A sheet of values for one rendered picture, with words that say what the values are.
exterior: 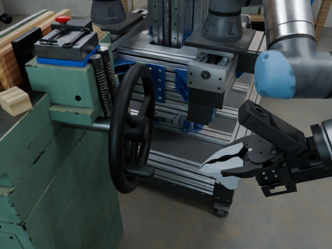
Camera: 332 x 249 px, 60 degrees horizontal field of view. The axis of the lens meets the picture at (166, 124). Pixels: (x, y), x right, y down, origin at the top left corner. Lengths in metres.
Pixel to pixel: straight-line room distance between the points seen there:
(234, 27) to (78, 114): 0.68
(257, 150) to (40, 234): 0.50
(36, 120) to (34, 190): 0.15
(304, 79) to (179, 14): 0.84
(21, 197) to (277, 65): 0.51
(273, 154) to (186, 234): 1.00
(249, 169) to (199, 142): 1.08
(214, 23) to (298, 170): 0.70
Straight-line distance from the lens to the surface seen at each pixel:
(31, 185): 0.65
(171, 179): 1.41
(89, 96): 0.61
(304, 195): 1.71
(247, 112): 0.44
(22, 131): 0.60
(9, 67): 0.67
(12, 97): 0.60
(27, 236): 0.70
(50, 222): 0.76
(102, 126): 0.66
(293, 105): 2.38
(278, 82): 0.47
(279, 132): 0.46
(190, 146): 1.51
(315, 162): 0.52
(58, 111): 0.64
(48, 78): 0.63
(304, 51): 0.49
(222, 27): 1.08
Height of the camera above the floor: 1.21
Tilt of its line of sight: 38 degrees down
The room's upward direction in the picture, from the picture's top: straight up
